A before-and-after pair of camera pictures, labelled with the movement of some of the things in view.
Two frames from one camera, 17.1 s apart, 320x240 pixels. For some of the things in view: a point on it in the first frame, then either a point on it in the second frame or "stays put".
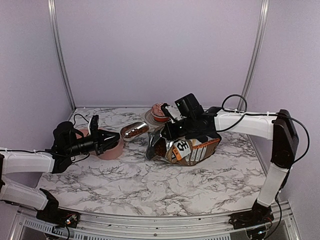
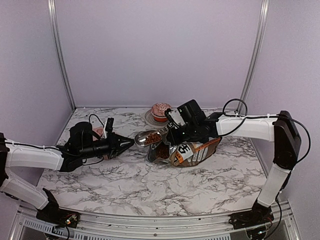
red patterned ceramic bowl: x=157 y=113 stays put
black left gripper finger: x=110 y=139 → x=121 y=143
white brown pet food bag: x=181 y=150 stays put
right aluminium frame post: x=264 y=12 stays put
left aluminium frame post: x=52 y=17 stays put
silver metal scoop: x=133 y=129 → x=150 y=137
